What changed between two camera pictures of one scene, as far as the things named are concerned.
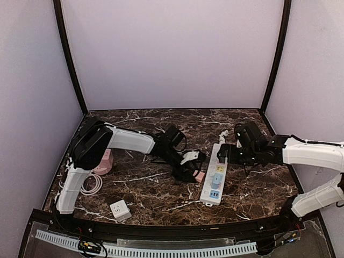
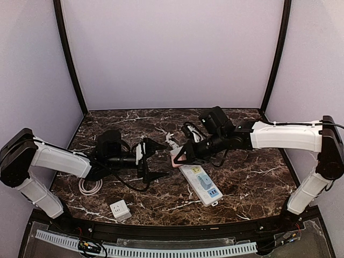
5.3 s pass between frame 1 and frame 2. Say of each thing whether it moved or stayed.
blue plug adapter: moved
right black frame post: stayed
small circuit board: stayed
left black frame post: stayed
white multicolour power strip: moved
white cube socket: stayed
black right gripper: moved
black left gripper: moved
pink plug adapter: moved
